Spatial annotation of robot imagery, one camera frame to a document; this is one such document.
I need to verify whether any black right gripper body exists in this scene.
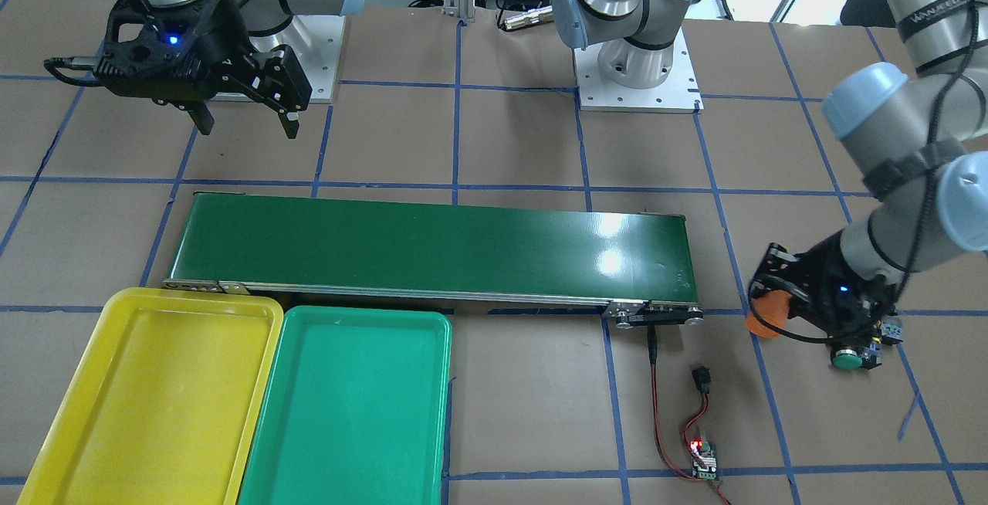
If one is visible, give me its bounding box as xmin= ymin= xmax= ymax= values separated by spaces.
xmin=94 ymin=0 xmax=256 ymax=105

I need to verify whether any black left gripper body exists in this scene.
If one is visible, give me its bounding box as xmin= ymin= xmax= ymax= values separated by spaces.
xmin=749 ymin=232 xmax=898 ymax=344

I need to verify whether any green push button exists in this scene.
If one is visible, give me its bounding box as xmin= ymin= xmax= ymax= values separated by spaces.
xmin=831 ymin=340 xmax=883 ymax=371

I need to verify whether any plain orange cylinder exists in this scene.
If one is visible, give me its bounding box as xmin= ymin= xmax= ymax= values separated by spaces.
xmin=746 ymin=290 xmax=791 ymax=339

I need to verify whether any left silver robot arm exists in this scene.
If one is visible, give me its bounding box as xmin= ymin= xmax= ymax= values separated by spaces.
xmin=551 ymin=0 xmax=986 ymax=350

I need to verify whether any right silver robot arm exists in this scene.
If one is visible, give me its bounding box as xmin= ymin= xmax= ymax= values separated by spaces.
xmin=91 ymin=0 xmax=366 ymax=139

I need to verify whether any green conveyor belt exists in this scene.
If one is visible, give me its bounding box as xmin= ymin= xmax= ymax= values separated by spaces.
xmin=163 ymin=192 xmax=705 ymax=327

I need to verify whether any small motor controller board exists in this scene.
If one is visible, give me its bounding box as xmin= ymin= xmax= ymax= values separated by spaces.
xmin=687 ymin=439 xmax=720 ymax=483

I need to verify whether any yellow plastic tray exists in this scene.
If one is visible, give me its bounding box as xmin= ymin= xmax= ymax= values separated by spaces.
xmin=19 ymin=287 xmax=283 ymax=504

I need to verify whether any green plastic tray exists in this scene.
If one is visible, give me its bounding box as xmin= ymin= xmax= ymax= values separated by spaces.
xmin=238 ymin=306 xmax=452 ymax=504

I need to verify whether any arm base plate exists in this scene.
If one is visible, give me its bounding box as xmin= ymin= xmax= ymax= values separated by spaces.
xmin=573 ymin=28 xmax=705 ymax=114
xmin=216 ymin=15 xmax=346 ymax=103

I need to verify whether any red black power cable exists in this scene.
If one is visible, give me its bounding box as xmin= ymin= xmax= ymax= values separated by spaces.
xmin=645 ymin=325 xmax=734 ymax=505

